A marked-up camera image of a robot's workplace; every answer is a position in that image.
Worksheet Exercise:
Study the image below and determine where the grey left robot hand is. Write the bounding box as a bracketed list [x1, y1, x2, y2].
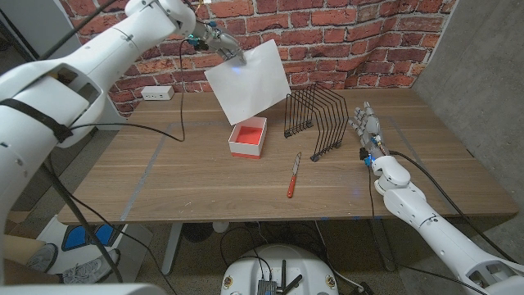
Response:
[190, 20, 248, 66]

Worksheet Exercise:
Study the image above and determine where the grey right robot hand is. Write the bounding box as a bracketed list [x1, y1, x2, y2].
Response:
[347, 101, 390, 161]

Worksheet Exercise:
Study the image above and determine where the white paper file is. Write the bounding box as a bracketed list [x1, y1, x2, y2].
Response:
[204, 39, 292, 126]

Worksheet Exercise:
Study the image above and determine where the red and white box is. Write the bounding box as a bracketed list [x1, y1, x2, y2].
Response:
[228, 116, 269, 160]

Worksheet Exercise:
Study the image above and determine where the black box with antennas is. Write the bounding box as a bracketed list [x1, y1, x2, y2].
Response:
[256, 259, 304, 295]

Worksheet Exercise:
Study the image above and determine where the white power strip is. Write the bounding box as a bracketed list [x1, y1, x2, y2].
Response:
[140, 85, 175, 102]

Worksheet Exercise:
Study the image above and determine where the red brick printed backdrop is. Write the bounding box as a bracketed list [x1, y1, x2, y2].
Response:
[59, 0, 458, 119]

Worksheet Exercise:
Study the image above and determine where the white table leg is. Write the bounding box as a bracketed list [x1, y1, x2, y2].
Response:
[370, 219, 397, 273]
[160, 222, 184, 276]

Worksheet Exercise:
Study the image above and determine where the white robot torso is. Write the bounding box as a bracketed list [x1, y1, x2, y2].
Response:
[219, 243, 340, 295]

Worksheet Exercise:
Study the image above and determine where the white mat with blue footprints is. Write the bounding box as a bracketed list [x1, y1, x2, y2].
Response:
[36, 215, 153, 284]

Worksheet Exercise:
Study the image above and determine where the grey sneaker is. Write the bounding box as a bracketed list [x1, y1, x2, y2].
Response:
[61, 248, 121, 284]
[26, 243, 59, 271]

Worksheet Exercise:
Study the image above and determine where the person's leg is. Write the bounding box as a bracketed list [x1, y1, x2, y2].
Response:
[2, 260, 63, 286]

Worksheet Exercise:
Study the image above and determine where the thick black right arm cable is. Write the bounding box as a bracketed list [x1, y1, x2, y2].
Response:
[388, 149, 516, 261]

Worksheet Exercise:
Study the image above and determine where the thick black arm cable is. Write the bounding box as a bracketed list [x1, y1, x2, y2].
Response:
[38, 0, 124, 284]
[388, 149, 516, 261]

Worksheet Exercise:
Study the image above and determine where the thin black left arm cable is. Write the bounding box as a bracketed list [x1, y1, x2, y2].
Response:
[67, 37, 193, 143]

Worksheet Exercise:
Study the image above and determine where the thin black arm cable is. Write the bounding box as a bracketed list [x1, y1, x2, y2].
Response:
[67, 37, 193, 143]
[366, 163, 492, 294]

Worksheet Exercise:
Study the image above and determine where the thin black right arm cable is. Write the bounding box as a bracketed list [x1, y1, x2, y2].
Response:
[366, 163, 492, 294]

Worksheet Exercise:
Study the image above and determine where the black wire file holder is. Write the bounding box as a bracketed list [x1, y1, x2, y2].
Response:
[283, 83, 350, 163]

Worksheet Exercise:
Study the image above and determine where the red-handled knife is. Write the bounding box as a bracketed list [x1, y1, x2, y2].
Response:
[286, 152, 303, 199]

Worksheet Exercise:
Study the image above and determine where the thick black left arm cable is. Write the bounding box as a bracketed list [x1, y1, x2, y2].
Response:
[38, 0, 124, 284]

